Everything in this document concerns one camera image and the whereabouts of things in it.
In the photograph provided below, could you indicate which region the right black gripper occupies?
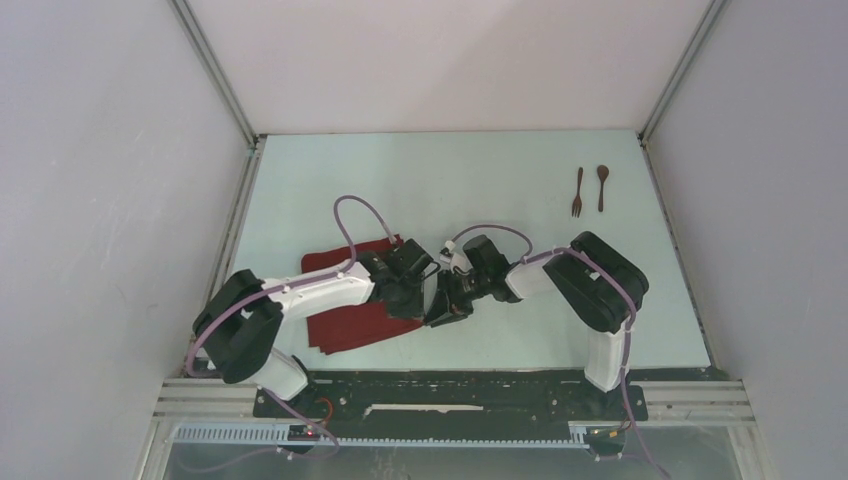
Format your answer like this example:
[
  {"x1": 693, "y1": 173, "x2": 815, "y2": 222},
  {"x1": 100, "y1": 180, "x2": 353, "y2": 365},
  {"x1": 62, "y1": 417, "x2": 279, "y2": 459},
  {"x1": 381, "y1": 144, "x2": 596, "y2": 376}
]
[{"x1": 424, "y1": 268, "x2": 490, "y2": 327}]

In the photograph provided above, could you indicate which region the red cloth napkin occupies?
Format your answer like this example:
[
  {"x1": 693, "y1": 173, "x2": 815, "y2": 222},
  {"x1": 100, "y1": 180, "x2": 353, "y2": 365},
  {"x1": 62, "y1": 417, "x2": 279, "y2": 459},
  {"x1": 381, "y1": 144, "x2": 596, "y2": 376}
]
[{"x1": 300, "y1": 238, "x2": 423, "y2": 355}]

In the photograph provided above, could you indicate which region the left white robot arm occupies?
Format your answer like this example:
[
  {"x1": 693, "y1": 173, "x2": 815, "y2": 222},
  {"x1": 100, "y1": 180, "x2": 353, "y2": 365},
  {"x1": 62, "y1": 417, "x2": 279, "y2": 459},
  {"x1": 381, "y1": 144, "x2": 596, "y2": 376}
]
[{"x1": 189, "y1": 247, "x2": 433, "y2": 417}]

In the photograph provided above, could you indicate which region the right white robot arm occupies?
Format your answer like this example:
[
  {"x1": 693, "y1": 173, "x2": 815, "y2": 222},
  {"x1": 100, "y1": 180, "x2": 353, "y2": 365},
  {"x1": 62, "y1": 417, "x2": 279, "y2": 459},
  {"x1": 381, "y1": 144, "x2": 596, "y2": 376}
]
[{"x1": 424, "y1": 231, "x2": 649, "y2": 418}]

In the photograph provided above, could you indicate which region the brown wooden fork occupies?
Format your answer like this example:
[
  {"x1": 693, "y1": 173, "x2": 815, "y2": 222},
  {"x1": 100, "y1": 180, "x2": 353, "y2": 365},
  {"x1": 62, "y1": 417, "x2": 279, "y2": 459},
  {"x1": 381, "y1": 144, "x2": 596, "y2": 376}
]
[{"x1": 571, "y1": 167, "x2": 584, "y2": 218}]

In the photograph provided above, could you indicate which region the brown wooden spoon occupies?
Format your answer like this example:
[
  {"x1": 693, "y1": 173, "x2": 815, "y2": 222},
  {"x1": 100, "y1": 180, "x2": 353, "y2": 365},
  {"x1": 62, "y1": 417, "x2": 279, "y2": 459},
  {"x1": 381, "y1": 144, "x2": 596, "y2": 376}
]
[{"x1": 596, "y1": 165, "x2": 610, "y2": 213}]

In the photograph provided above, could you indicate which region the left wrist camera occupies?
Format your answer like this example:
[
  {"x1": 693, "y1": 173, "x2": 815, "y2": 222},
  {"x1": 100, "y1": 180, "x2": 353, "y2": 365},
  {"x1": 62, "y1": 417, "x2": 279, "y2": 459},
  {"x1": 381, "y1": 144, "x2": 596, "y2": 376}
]
[{"x1": 385, "y1": 239, "x2": 435, "y2": 285}]

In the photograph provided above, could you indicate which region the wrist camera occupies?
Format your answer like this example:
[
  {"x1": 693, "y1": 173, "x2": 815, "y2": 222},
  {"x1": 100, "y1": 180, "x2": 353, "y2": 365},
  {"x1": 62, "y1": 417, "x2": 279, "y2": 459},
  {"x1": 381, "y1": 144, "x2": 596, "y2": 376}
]
[
  {"x1": 439, "y1": 234, "x2": 511, "y2": 282},
  {"x1": 385, "y1": 239, "x2": 435, "y2": 285}
]

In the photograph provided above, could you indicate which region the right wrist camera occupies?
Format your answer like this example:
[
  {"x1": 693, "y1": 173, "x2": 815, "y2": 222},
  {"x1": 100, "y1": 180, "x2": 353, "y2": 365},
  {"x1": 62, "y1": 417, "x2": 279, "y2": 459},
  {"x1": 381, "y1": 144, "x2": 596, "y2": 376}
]
[{"x1": 439, "y1": 234, "x2": 511, "y2": 282}]

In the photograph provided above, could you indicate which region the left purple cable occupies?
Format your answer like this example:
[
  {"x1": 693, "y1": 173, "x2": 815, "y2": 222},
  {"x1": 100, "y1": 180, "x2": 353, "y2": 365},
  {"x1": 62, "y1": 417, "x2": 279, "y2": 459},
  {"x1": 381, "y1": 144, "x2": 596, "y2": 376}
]
[{"x1": 184, "y1": 194, "x2": 407, "y2": 462}]

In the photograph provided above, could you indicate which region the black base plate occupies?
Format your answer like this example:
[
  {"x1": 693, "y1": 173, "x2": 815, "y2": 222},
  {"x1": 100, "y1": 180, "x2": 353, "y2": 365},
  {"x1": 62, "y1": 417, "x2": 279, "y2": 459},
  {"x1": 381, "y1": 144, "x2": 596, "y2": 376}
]
[{"x1": 290, "y1": 369, "x2": 648, "y2": 440}]

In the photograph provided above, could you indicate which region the aluminium frame rail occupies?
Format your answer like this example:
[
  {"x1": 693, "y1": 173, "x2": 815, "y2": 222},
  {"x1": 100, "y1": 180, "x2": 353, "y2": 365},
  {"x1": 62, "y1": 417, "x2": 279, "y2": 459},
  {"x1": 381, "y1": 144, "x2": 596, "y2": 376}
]
[{"x1": 153, "y1": 378, "x2": 258, "y2": 422}]

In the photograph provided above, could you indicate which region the white cable duct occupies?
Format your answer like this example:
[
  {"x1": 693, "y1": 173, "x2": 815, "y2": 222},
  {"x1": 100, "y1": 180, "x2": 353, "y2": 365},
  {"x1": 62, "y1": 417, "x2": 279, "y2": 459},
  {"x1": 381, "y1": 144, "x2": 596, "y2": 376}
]
[{"x1": 171, "y1": 423, "x2": 588, "y2": 449}]

